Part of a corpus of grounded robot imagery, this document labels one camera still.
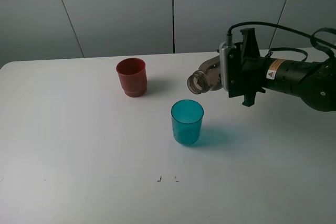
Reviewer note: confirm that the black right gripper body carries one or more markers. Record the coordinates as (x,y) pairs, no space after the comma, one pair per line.
(253,75)

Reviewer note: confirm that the teal translucent plastic cup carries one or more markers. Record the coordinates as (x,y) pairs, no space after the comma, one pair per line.
(187,116)

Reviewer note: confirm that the red plastic cup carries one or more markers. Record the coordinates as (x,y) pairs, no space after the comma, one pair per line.
(132,76)

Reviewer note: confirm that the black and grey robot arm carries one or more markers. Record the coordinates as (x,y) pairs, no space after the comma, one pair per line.
(319,78)

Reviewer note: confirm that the smoky transparent water bottle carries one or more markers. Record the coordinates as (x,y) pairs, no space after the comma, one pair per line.
(206,78)

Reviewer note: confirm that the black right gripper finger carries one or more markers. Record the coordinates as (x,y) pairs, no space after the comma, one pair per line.
(249,48)
(249,100)

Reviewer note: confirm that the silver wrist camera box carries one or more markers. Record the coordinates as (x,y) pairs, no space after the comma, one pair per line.
(224,50)

